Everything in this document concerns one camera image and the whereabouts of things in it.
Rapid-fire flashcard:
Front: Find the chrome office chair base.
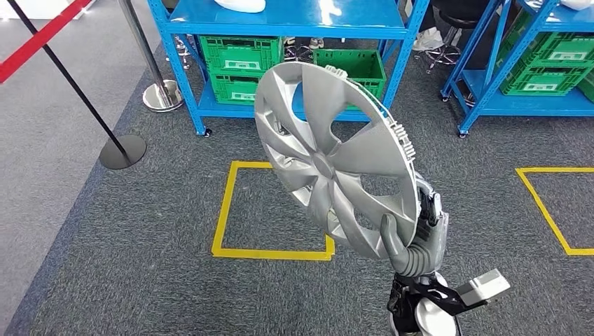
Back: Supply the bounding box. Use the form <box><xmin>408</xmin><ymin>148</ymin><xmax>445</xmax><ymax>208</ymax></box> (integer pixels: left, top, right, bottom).
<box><xmin>172</xmin><ymin>33</ymin><xmax>193</xmax><ymax>71</ymax></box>
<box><xmin>282</xmin><ymin>36</ymin><xmax>324</xmax><ymax>62</ymax></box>

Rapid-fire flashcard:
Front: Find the white plastic car part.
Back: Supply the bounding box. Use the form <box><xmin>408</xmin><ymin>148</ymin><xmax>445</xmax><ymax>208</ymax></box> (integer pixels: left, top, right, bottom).
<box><xmin>213</xmin><ymin>0</ymin><xmax>268</xmax><ymax>14</ymax></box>
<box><xmin>559</xmin><ymin>0</ymin><xmax>594</xmax><ymax>12</ymax></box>

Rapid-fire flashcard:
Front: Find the blue steel shelf rack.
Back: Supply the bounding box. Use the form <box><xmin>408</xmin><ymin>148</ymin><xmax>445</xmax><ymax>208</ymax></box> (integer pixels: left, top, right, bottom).
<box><xmin>147</xmin><ymin>0</ymin><xmax>430</xmax><ymax>138</ymax></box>
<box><xmin>439</xmin><ymin>0</ymin><xmax>594</xmax><ymax>139</ymax></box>

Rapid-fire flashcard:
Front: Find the black round-base stand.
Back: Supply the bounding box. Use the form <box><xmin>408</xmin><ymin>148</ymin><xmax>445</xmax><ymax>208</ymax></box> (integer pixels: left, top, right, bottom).
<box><xmin>5</xmin><ymin>0</ymin><xmax>149</xmax><ymax>171</ymax></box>

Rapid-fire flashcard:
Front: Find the red barrier belt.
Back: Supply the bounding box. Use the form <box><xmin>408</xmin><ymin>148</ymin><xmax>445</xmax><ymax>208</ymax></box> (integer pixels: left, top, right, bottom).
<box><xmin>0</xmin><ymin>0</ymin><xmax>95</xmax><ymax>85</ymax></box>

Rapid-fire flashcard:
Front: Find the person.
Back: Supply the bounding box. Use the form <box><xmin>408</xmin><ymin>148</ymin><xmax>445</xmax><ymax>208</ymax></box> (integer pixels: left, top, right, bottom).
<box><xmin>410</xmin><ymin>26</ymin><xmax>441</xmax><ymax>52</ymax></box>

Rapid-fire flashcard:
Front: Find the yellow floor tape square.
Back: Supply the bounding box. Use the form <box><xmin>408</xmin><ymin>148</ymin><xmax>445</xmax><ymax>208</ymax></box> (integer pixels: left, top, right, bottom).
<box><xmin>211</xmin><ymin>160</ymin><xmax>336</xmax><ymax>262</ymax></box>
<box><xmin>515</xmin><ymin>166</ymin><xmax>594</xmax><ymax>258</ymax></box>

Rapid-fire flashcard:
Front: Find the chrome barrier stanchion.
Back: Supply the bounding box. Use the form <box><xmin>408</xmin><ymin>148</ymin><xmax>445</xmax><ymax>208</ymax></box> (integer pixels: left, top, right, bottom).
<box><xmin>117</xmin><ymin>0</ymin><xmax>186</xmax><ymax>113</ymax></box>

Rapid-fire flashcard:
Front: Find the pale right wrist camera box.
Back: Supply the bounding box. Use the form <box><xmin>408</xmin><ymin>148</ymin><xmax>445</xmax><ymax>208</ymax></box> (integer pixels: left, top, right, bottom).
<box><xmin>453</xmin><ymin>267</ymin><xmax>512</xmax><ymax>309</ymax></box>

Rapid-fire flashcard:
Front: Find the silver plastic wheel hubcap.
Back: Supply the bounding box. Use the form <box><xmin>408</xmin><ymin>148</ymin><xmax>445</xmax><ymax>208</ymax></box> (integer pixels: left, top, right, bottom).
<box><xmin>254</xmin><ymin>61</ymin><xmax>420</xmax><ymax>260</ymax></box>

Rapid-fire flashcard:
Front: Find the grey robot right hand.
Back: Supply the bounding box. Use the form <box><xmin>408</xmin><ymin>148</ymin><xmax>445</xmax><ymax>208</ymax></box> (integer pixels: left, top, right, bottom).
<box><xmin>379</xmin><ymin>174</ymin><xmax>450</xmax><ymax>271</ymax></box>

